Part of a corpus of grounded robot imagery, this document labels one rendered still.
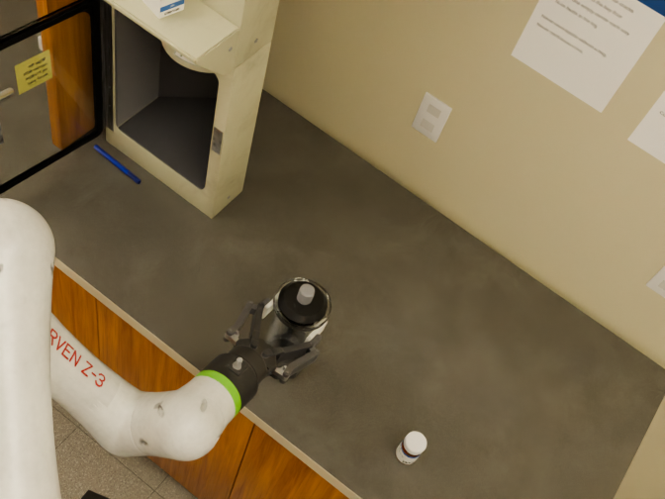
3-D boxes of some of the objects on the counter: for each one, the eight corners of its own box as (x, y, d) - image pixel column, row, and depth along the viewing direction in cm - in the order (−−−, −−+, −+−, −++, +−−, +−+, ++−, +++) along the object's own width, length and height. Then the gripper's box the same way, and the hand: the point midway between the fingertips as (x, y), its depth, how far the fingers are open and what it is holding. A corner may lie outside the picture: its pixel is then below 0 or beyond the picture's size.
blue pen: (97, 147, 192) (97, 144, 191) (141, 182, 189) (141, 179, 188) (93, 149, 191) (93, 146, 191) (138, 184, 189) (138, 181, 188)
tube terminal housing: (177, 85, 207) (201, -226, 144) (279, 158, 201) (350, -134, 138) (105, 140, 193) (96, -178, 131) (212, 219, 188) (256, -73, 125)
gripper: (295, 400, 136) (356, 330, 154) (193, 323, 140) (264, 263, 158) (280, 426, 141) (341, 355, 159) (181, 350, 145) (251, 290, 162)
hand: (296, 316), depth 156 cm, fingers closed on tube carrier, 9 cm apart
